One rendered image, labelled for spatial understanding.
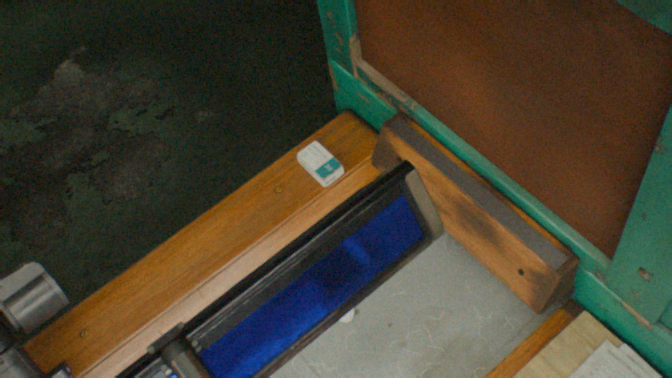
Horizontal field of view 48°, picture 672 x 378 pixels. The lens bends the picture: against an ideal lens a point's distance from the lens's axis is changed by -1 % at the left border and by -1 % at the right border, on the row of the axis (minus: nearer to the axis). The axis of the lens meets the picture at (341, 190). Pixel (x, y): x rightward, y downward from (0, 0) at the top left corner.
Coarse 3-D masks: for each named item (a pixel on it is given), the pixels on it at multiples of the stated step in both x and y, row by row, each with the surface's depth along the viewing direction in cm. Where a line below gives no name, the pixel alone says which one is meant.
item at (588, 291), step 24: (336, 72) 109; (336, 96) 115; (360, 96) 107; (384, 120) 106; (576, 288) 90; (600, 288) 85; (600, 312) 89; (624, 312) 84; (624, 336) 88; (648, 336) 83; (648, 360) 87
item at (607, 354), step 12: (600, 348) 87; (612, 348) 87; (624, 348) 87; (588, 360) 86; (600, 360) 86; (612, 360) 86; (624, 360) 86; (636, 360) 86; (576, 372) 86; (588, 372) 85; (600, 372) 85; (612, 372) 85; (624, 372) 85; (636, 372) 85; (648, 372) 85
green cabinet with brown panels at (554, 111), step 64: (320, 0) 99; (384, 0) 88; (448, 0) 77; (512, 0) 69; (576, 0) 62; (640, 0) 55; (384, 64) 98; (448, 64) 85; (512, 64) 75; (576, 64) 67; (640, 64) 61; (448, 128) 94; (512, 128) 82; (576, 128) 73; (640, 128) 65; (512, 192) 89; (576, 192) 80; (640, 192) 69; (640, 256) 75
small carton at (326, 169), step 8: (312, 144) 107; (304, 152) 106; (312, 152) 106; (320, 152) 106; (304, 160) 105; (312, 160) 105; (320, 160) 105; (328, 160) 105; (336, 160) 105; (312, 168) 104; (320, 168) 104; (328, 168) 104; (336, 168) 104; (320, 176) 104; (328, 176) 104; (336, 176) 105; (328, 184) 105
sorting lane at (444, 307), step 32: (416, 256) 100; (448, 256) 100; (384, 288) 98; (416, 288) 98; (448, 288) 97; (480, 288) 97; (352, 320) 96; (384, 320) 96; (416, 320) 95; (448, 320) 95; (480, 320) 94; (512, 320) 94; (544, 320) 93; (320, 352) 95; (352, 352) 94; (384, 352) 94; (416, 352) 93; (448, 352) 93; (480, 352) 92
